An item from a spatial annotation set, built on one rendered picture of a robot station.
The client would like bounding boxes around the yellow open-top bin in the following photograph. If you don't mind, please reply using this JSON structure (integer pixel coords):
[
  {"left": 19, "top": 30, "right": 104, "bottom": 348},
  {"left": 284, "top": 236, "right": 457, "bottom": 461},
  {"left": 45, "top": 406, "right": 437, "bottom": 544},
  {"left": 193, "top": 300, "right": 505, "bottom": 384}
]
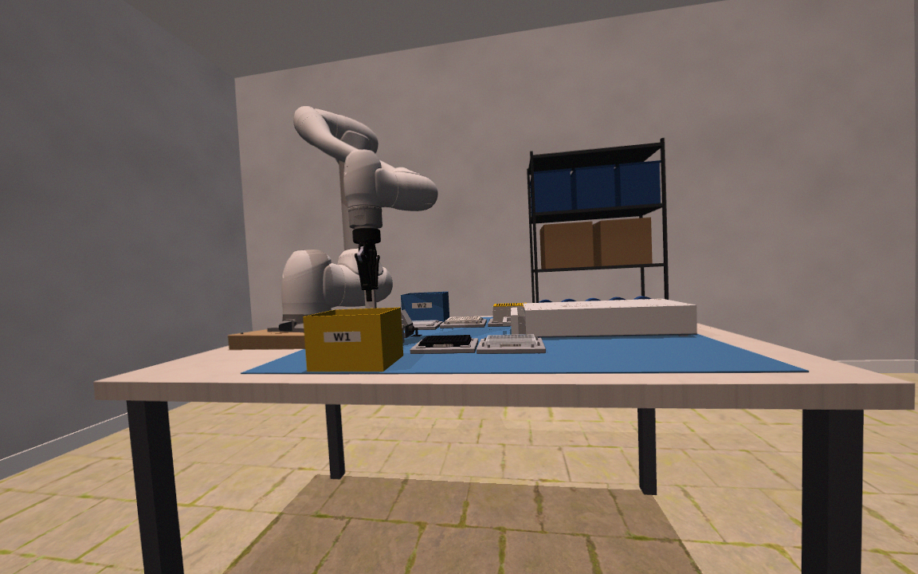
[{"left": 303, "top": 308, "right": 403, "bottom": 372}]

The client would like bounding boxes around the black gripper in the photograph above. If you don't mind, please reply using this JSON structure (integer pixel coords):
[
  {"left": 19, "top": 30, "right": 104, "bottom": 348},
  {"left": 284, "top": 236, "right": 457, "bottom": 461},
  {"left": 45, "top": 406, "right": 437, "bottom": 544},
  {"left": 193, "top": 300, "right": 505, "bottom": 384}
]
[{"left": 352, "top": 228, "right": 381, "bottom": 309}]

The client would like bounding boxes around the blue bench mat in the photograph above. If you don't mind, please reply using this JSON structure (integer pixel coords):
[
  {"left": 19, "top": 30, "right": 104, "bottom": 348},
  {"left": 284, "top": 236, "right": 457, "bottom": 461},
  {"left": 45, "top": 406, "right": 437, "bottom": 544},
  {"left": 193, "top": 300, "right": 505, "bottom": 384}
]
[{"left": 241, "top": 316, "right": 810, "bottom": 374}]

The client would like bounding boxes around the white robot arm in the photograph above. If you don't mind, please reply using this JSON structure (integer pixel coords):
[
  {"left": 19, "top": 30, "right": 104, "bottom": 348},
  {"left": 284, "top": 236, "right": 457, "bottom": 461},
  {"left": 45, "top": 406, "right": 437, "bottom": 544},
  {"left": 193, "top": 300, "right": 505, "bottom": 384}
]
[{"left": 267, "top": 106, "right": 438, "bottom": 332}]

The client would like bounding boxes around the black assay plate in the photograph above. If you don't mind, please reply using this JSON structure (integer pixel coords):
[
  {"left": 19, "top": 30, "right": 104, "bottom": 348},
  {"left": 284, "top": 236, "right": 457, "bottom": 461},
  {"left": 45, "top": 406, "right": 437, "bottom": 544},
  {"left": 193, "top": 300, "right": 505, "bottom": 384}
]
[{"left": 418, "top": 335, "right": 472, "bottom": 348}]

